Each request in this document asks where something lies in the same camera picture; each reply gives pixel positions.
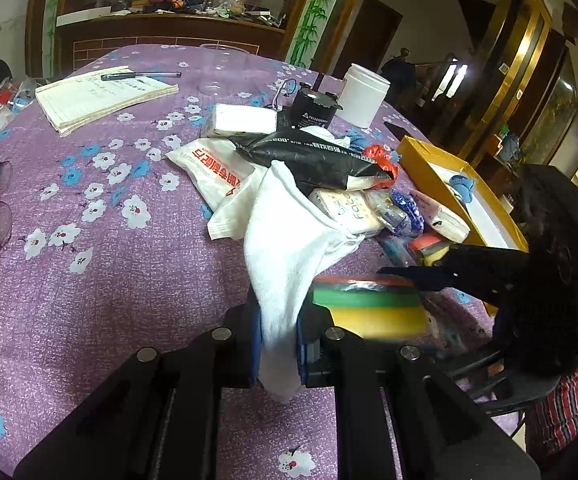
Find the purple floral tablecloth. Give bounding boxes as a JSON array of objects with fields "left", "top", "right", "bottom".
[{"left": 0, "top": 42, "right": 515, "bottom": 480}]

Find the green yellow sponge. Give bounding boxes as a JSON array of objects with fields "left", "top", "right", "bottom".
[{"left": 314, "top": 275, "right": 430, "bottom": 341}]

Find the golden pillar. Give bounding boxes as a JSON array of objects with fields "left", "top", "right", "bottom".
[{"left": 459, "top": 0, "right": 570, "bottom": 161}]

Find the thin motor cable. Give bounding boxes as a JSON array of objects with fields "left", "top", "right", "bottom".
[{"left": 269, "top": 79, "right": 300, "bottom": 111}]

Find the pile of plastic bags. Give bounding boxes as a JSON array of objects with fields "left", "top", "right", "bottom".
[{"left": 0, "top": 77, "right": 44, "bottom": 161}]

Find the white plastic jar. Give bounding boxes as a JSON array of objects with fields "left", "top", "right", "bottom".
[{"left": 338, "top": 63, "right": 391, "bottom": 128}]

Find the black plastic bag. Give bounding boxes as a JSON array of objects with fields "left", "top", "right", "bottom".
[{"left": 229, "top": 130, "right": 400, "bottom": 196}]

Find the lemon print tissue pack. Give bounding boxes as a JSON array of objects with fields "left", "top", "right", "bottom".
[{"left": 201, "top": 104, "right": 277, "bottom": 138}]

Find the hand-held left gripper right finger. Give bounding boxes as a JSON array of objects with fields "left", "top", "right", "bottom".
[{"left": 296, "top": 306, "right": 541, "bottom": 480}]

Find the dark wooden chair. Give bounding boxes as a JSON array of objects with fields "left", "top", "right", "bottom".
[{"left": 434, "top": 345, "right": 560, "bottom": 416}]

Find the white red printed plastic bag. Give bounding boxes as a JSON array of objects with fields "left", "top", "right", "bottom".
[{"left": 165, "top": 137, "right": 250, "bottom": 211}]

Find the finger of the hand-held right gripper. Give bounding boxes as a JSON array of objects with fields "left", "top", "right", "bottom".
[
  {"left": 442, "top": 244, "right": 531, "bottom": 287},
  {"left": 376, "top": 265, "right": 501, "bottom": 312}
]

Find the wooden counter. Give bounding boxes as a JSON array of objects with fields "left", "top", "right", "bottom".
[{"left": 56, "top": 7, "right": 287, "bottom": 66}]

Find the brown wooden door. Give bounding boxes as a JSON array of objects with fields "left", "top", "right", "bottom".
[{"left": 331, "top": 0, "right": 402, "bottom": 81}]

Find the white printed packet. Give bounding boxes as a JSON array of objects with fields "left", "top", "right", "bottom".
[{"left": 309, "top": 187, "right": 385, "bottom": 236}]

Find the white towel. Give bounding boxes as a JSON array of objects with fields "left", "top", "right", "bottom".
[{"left": 208, "top": 160, "right": 385, "bottom": 403}]

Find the yellow cardboard box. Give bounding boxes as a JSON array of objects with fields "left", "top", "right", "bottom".
[{"left": 397, "top": 135, "right": 530, "bottom": 253}]

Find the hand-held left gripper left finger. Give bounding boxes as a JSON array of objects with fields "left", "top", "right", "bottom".
[{"left": 14, "top": 302, "right": 266, "bottom": 480}]

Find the white tissue pack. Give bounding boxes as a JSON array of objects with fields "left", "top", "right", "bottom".
[{"left": 411, "top": 190, "right": 471, "bottom": 243}]

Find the person's striped clothing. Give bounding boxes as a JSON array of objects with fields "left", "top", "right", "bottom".
[{"left": 524, "top": 360, "right": 578, "bottom": 466}]

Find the black electric motor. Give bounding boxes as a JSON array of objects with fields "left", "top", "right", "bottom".
[{"left": 289, "top": 74, "right": 344, "bottom": 131}]

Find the black pen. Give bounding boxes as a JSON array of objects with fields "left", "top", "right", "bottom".
[{"left": 100, "top": 71, "right": 182, "bottom": 82}]

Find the blue bag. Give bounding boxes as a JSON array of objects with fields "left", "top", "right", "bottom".
[{"left": 500, "top": 135, "right": 522, "bottom": 161}]

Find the clear wrapped packet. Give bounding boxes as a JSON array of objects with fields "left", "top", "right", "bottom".
[{"left": 376, "top": 200, "right": 410, "bottom": 233}]

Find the clear plastic cup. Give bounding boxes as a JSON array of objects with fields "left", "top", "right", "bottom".
[{"left": 198, "top": 44, "right": 250, "bottom": 98}]

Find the blue white patterned packet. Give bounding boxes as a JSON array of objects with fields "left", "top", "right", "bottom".
[{"left": 391, "top": 190, "right": 425, "bottom": 238}]

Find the paper notebook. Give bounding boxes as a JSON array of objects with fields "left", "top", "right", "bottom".
[{"left": 35, "top": 66, "right": 180, "bottom": 137}]

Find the bamboo painted pillar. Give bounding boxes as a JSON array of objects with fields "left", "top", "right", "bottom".
[{"left": 289, "top": 0, "right": 345, "bottom": 68}]

